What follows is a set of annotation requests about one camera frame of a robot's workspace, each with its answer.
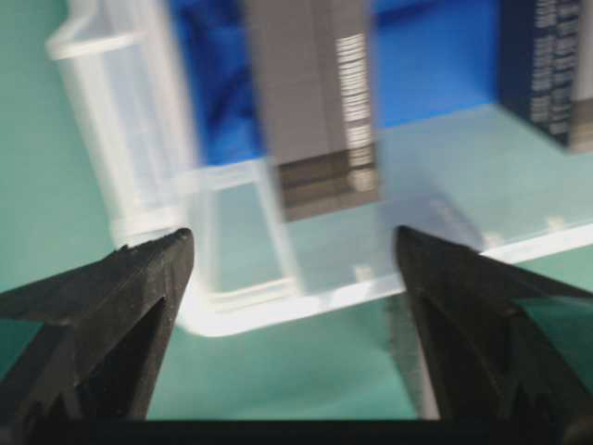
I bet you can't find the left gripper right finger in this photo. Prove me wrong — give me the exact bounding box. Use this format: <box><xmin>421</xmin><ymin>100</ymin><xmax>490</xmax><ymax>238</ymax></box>
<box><xmin>388</xmin><ymin>225</ymin><xmax>592</xmax><ymax>444</ymax></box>

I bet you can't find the green table cloth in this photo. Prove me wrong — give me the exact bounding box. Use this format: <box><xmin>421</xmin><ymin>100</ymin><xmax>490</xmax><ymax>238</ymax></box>
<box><xmin>1</xmin><ymin>1</ymin><xmax>592</xmax><ymax>420</ymax></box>

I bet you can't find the clear plastic storage case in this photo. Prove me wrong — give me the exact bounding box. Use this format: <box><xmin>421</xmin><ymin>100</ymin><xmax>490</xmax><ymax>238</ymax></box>
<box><xmin>46</xmin><ymin>1</ymin><xmax>592</xmax><ymax>337</ymax></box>

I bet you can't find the black box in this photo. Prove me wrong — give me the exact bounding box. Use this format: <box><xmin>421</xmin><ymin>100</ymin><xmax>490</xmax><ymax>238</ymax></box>
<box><xmin>244</xmin><ymin>1</ymin><xmax>380</xmax><ymax>221</ymax></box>
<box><xmin>498</xmin><ymin>0</ymin><xmax>592</xmax><ymax>153</ymax></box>

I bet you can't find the blue liner in case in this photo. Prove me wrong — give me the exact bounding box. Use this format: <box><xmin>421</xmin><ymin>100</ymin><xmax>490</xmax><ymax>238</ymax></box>
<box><xmin>169</xmin><ymin>1</ymin><xmax>498</xmax><ymax>165</ymax></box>

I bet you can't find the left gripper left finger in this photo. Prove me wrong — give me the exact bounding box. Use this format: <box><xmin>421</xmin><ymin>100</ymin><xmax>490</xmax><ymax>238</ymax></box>
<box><xmin>1</xmin><ymin>228</ymin><xmax>195</xmax><ymax>444</ymax></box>

